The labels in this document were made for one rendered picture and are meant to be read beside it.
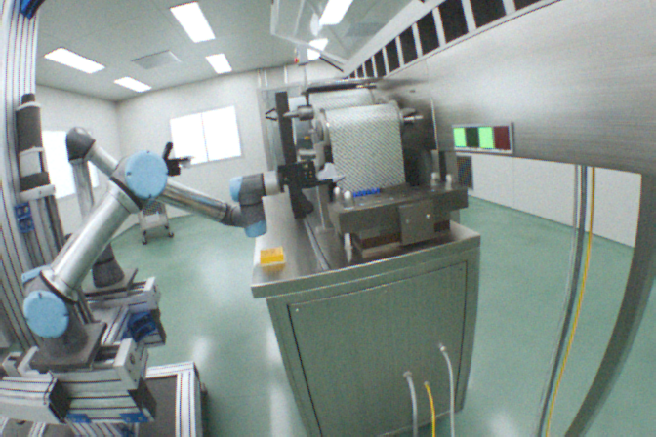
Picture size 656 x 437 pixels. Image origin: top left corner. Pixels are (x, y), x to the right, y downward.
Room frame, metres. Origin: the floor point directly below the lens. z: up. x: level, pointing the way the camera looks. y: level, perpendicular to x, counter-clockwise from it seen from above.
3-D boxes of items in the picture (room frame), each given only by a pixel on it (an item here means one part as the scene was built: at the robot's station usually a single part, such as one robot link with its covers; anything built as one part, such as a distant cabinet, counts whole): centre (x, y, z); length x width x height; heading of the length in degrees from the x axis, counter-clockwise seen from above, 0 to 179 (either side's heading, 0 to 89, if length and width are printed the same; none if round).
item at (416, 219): (0.82, -0.23, 0.96); 0.10 x 0.03 x 0.11; 99
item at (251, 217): (0.97, 0.26, 1.01); 0.11 x 0.08 x 0.11; 50
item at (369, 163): (1.02, -0.15, 1.11); 0.23 x 0.01 x 0.18; 99
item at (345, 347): (1.99, 0.08, 0.43); 2.52 x 0.64 x 0.86; 9
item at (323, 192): (1.09, 0.03, 1.05); 0.06 x 0.05 x 0.31; 99
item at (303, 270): (1.99, 0.09, 0.88); 2.52 x 0.66 x 0.04; 9
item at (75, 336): (0.51, 0.78, 0.87); 0.15 x 0.15 x 0.10
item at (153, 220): (4.80, 3.08, 0.51); 0.91 x 0.58 x 1.02; 33
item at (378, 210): (0.90, -0.20, 1.00); 0.40 x 0.16 x 0.06; 99
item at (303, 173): (0.98, 0.09, 1.12); 0.12 x 0.08 x 0.09; 99
